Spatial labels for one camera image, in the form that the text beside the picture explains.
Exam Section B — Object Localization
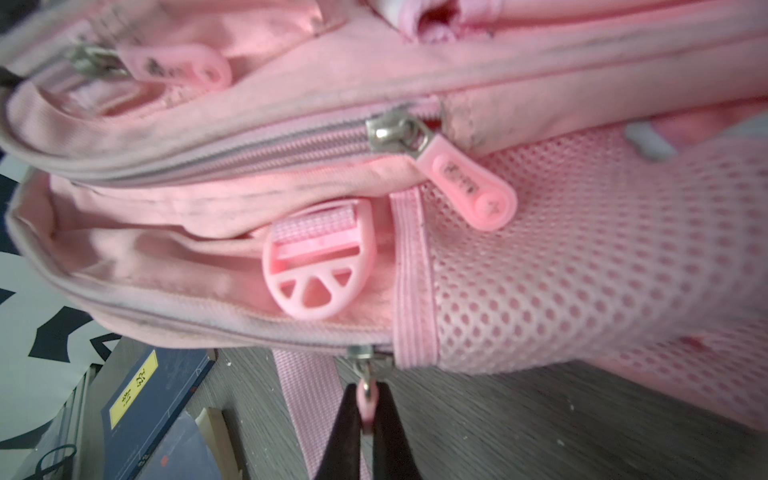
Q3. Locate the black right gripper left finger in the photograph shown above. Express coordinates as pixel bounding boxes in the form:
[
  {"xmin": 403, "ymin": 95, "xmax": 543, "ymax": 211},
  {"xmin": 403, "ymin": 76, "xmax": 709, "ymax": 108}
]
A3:
[{"xmin": 314, "ymin": 384, "xmax": 362, "ymax": 480}]

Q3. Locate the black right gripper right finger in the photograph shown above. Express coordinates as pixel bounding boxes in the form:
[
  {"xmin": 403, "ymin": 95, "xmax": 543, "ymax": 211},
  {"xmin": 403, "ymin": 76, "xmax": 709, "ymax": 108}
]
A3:
[{"xmin": 372, "ymin": 382, "xmax": 422, "ymax": 480}]

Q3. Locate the navy blue notebook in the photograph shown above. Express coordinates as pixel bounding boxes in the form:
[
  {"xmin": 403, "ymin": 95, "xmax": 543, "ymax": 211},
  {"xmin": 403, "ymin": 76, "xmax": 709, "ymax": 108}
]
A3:
[
  {"xmin": 101, "ymin": 347, "xmax": 217, "ymax": 480},
  {"xmin": 137, "ymin": 411, "xmax": 222, "ymax": 480}
]

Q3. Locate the pink student backpack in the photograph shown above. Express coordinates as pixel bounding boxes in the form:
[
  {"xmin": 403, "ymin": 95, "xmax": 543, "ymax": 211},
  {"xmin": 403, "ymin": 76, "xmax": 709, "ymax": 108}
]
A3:
[{"xmin": 1, "ymin": 1, "xmax": 767, "ymax": 477}]

